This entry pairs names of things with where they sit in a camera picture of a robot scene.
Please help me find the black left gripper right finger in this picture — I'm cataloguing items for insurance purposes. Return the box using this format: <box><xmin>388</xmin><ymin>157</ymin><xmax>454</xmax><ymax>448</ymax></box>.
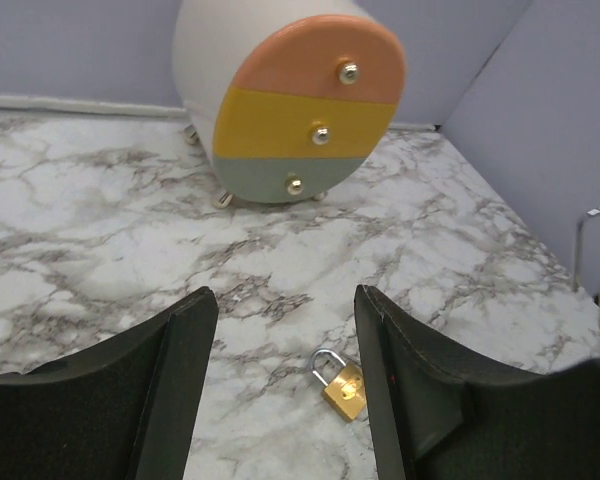
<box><xmin>354</xmin><ymin>285</ymin><xmax>600</xmax><ymax>479</ymax></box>

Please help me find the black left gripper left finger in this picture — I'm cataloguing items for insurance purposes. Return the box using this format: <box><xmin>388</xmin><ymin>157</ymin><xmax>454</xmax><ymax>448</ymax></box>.
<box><xmin>0</xmin><ymin>287</ymin><xmax>217</xmax><ymax>479</ymax></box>

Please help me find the medium brass padlock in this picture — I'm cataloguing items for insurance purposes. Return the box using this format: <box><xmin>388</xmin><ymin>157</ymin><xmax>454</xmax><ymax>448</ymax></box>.
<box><xmin>309</xmin><ymin>348</ymin><xmax>367</xmax><ymax>422</ymax></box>

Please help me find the round three-drawer storage box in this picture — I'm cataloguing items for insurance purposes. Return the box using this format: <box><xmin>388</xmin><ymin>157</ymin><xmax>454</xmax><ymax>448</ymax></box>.
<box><xmin>172</xmin><ymin>0</ymin><xmax>408</xmax><ymax>208</ymax></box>

